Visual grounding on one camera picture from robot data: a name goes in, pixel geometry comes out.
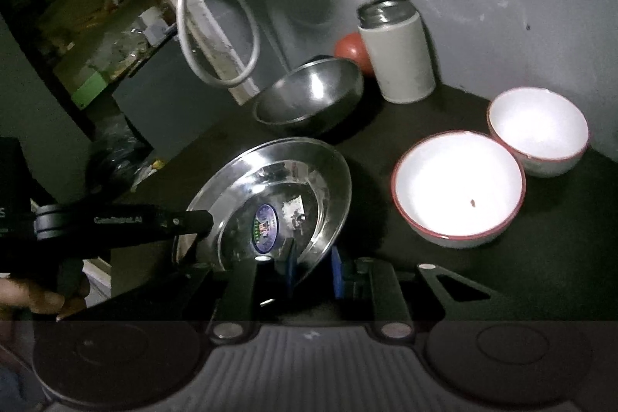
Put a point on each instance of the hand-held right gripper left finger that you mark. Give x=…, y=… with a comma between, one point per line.
x=288, y=267

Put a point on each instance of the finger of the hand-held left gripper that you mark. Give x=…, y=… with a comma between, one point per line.
x=192, y=249
x=188, y=221

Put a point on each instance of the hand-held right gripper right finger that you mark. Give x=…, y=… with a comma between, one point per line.
x=338, y=274

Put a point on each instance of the stainless steel plate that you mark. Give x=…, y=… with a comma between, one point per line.
x=289, y=185

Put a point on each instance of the large white red-rimmed bowl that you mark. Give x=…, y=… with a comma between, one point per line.
x=458, y=185

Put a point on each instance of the stainless steel bowl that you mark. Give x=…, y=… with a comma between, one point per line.
x=314, y=88

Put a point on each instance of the small white red-rimmed bowl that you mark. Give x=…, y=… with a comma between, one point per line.
x=538, y=127

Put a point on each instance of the person's left hand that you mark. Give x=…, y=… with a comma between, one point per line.
x=34, y=296

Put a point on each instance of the black plastic bag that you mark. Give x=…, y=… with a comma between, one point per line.
x=118, y=151

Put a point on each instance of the green box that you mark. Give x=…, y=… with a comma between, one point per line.
x=89, y=91

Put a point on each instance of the grey washing machine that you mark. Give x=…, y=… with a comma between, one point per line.
x=169, y=98

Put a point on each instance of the storage shelf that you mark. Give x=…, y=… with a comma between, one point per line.
x=72, y=6

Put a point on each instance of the small white box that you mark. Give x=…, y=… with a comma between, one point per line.
x=155, y=26

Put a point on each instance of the red tomato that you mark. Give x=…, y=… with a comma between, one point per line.
x=352, y=50

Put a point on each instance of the white steel thermos cup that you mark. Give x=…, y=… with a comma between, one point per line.
x=400, y=55

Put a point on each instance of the worn door frame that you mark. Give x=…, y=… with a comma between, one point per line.
x=217, y=50

